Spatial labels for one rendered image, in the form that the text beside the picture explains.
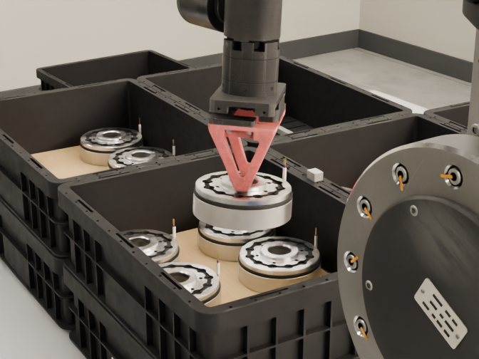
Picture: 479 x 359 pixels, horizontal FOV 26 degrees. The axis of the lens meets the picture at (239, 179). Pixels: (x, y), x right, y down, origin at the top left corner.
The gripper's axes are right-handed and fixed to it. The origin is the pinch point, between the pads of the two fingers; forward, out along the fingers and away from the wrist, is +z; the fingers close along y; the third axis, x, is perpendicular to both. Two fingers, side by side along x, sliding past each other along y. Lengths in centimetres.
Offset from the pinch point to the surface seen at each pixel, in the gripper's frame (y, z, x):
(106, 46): -359, 56, -116
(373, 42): -455, 62, 4
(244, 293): -13.1, 19.1, -1.1
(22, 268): -34, 28, -37
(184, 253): -22.8, 18.6, -10.6
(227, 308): 9.6, 10.8, 0.2
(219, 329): 10.3, 12.8, -0.5
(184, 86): -74, 8, -22
